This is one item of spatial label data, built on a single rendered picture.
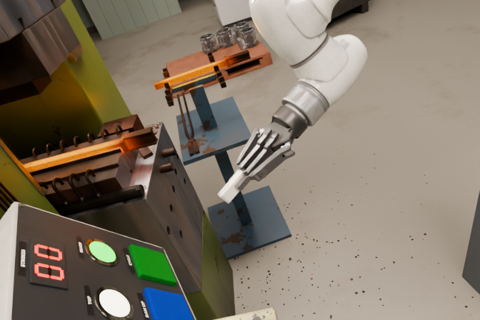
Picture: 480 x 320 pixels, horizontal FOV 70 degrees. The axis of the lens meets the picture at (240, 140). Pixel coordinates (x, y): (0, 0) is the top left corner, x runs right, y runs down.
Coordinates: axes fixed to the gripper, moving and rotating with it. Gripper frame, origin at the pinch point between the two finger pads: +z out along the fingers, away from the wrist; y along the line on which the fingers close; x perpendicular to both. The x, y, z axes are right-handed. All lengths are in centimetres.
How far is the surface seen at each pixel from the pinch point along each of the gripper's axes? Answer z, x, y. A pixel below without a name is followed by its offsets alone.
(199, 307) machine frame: 39, -49, 27
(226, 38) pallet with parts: -116, -109, 291
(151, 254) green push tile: 18.4, 9.4, -5.7
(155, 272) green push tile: 18.9, 9.9, -10.3
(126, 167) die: 15.8, 4.0, 34.4
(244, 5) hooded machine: -193, -134, 375
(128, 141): 10.2, 7.7, 36.9
